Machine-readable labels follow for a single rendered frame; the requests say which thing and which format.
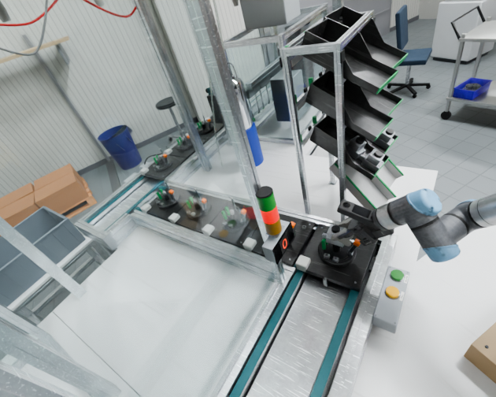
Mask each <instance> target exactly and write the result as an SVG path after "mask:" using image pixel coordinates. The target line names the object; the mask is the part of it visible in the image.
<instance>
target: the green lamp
mask: <svg viewBox="0 0 496 397"><path fill-rule="evenodd" d="M256 199H257V203H258V206H259V209H260V210H261V211H263V212H269V211H272V210H274V209H275V208H276V200H275V196H274V193H272V194H271V195H270V196H269V197H267V198H258V197H256Z"/></svg>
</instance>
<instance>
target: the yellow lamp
mask: <svg viewBox="0 0 496 397"><path fill-rule="evenodd" d="M264 225H265V229H266V232H267V233H268V234H269V235H271V236H275V235H278V234H279V233H280V232H281V231H282V225H281V222H280V219H279V220H278V221H277V222H276V223H274V224H266V223H265V222H264Z"/></svg>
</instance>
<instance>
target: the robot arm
mask: <svg viewBox="0 0 496 397"><path fill-rule="evenodd" d="M439 200H440V198H439V197H438V196H437V194H436V193H435V192H434V191H433V190H431V189H428V188H422V189H420V190H417V191H414V192H410V193H408V194H407V195H404V196H402V197H401V198H397V199H395V200H394V201H391V202H389V203H386V204H384V205H382V206H379V207H378V208H376V209H374V210H373V211H372V210H369V209H367V208H364V207H363V206H359V205H357V204H355V203H352V202H349V201H347V200H345V199H343V200H342V201H341V202H340V204H339V207H338V209H337V212H338V213H341V214H343V215H345V216H348V218H346V219H345V220H344V221H342V222H341V223H339V224H338V226H339V227H343V228H344V229H343V230H342V231H341V232H337V233H336V234H334V235H332V236H331V240H332V241H339V242H340V243H342V244H344V245H346V246H350V245H351V242H350V239H352V238H353V234H354V235H355V236H356V237H357V238H358V239H359V240H360V241H359V242H360V243H361V244H362V245H363V246H367V245H369V244H373V243H376V242H377V239H378V238H381V237H384V236H388V235H391V234H394V229H395V228H397V227H400V226H403V225H405V224H407V225H408V226H409V228H410V230H411V231H412V233H413V234H414V236H415V237H416V239H417V241H418V242H419V244H420V245H421V247H422V248H423V249H422V250H424V252H425V253H426V254H427V256H428V257H429V258H430V259H431V260H432V261H433V262H447V261H449V260H451V259H454V258H455V257H457V256H458V255H459V254H460V252H461V250H460V248H459V245H458V244H457V242H459V241H460V240H461V239H463V238H464V237H466V236H467V235H468V234H469V233H471V232H473V231H475V230H477V229H481V228H487V227H491V226H495V225H496V194H493V195H489V196H487V197H484V198H480V199H468V200H466V201H464V202H461V203H459V204H458V205H456V206H455V207H454V208H453V209H452V210H450V211H449V212H447V213H445V214H444V215H442V216H441V217H439V216H438V214H437V213H440V212H441V210H442V203H441V202H440V201H439ZM367 242H371V243H367ZM366 243H367V244H366Z"/></svg>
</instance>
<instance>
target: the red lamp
mask: <svg viewBox="0 0 496 397"><path fill-rule="evenodd" d="M260 211H261V210H260ZM261 216H262V219H263V222H265V223H266V224H274V223H276V222H277V221H278V220H279V212H278V209H277V206H276V208H275V209H274V210H272V211H269V212H263V211H261Z"/></svg>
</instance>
